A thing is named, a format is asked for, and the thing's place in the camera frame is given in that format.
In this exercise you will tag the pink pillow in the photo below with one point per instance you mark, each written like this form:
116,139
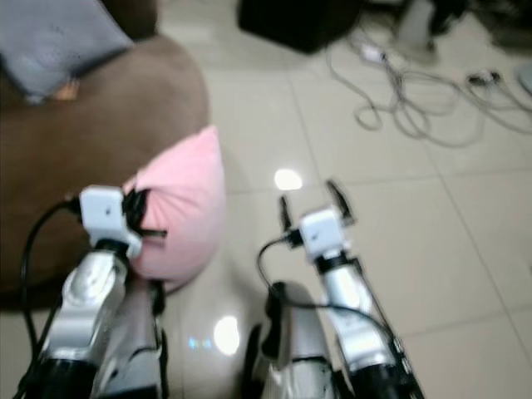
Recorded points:
187,199

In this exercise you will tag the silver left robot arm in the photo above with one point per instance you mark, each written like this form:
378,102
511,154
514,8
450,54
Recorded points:
87,303

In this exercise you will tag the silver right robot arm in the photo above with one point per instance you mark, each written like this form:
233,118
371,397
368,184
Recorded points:
357,316

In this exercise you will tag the brown suede sofa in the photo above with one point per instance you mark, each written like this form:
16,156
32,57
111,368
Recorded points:
66,141

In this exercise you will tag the grey pillow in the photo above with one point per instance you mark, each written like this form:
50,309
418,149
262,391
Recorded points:
62,41

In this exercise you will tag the robot left leg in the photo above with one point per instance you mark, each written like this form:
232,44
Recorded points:
133,341

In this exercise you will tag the robot leg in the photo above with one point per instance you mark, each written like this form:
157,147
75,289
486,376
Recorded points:
295,349
133,341

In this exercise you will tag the robot right leg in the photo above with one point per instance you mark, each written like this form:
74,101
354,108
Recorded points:
295,349

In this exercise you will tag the small orange card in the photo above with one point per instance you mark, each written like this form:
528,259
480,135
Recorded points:
66,90

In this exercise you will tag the white power adapter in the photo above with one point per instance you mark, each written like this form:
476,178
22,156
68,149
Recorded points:
372,53

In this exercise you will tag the black box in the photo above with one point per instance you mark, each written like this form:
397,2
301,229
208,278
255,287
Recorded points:
299,21

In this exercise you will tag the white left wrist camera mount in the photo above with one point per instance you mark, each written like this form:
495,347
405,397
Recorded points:
104,214

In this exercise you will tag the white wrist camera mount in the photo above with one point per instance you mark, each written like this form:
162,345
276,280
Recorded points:
324,233
104,214

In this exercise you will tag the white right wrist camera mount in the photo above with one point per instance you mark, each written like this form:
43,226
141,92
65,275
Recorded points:
324,233

